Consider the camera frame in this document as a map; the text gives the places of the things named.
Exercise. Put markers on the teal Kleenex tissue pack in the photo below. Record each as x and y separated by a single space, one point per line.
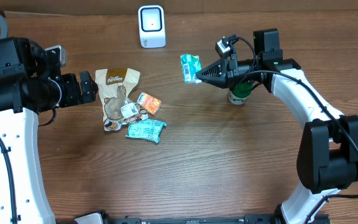
190 65

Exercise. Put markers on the green lid beige jar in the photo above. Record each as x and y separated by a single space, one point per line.
240 93

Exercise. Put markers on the orange Kleenex tissue pack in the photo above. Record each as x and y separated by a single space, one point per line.
149 103

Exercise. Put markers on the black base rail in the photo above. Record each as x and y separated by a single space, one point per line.
197 221

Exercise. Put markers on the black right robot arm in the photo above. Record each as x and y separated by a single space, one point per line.
327 161

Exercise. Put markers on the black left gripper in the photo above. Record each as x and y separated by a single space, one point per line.
76 96

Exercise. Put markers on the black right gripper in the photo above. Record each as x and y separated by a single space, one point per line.
228 71

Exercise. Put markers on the white barcode scanner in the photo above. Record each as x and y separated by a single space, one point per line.
151 19

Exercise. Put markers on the mixed beans printed bag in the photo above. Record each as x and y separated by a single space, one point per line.
122 112

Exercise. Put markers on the teal wet wipes pack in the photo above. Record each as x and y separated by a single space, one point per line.
148 129

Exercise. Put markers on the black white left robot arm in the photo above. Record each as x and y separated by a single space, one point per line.
31 82

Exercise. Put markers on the brown Pantree mushroom bag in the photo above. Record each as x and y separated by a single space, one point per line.
108 81

